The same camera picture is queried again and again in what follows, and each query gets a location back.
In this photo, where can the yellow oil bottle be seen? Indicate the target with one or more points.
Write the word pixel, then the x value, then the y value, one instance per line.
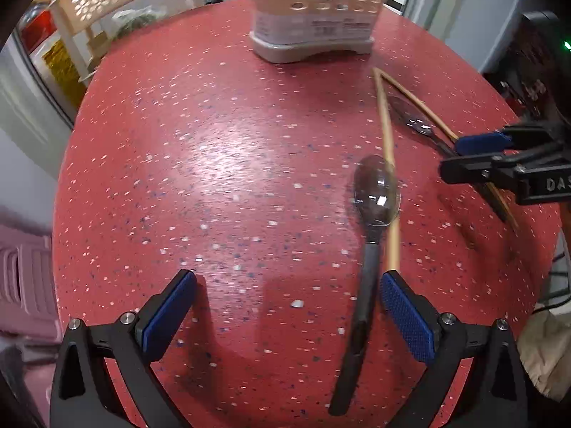
pixel 60 67

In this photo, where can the beige cloth bag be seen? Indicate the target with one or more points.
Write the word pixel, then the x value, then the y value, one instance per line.
pixel 546 356

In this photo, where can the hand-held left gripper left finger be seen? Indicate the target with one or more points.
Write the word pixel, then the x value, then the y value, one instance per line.
pixel 171 312

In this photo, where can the wooden chopstick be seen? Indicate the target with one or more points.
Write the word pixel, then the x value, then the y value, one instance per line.
pixel 419 106
pixel 386 129

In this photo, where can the red plastic container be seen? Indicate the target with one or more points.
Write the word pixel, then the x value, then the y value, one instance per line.
pixel 40 26

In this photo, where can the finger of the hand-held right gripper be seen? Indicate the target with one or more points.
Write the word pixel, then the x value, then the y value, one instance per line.
pixel 484 142
pixel 481 169

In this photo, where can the pink plastic stool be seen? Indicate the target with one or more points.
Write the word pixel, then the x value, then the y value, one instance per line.
pixel 26 285

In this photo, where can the beige flower-cutout plastic stool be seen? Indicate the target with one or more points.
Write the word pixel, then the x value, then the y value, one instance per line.
pixel 67 22

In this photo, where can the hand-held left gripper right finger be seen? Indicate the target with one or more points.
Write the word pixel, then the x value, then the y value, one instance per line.
pixel 408 321

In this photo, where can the beige plastic utensil holder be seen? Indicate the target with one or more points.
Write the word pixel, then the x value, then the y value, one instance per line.
pixel 285 18

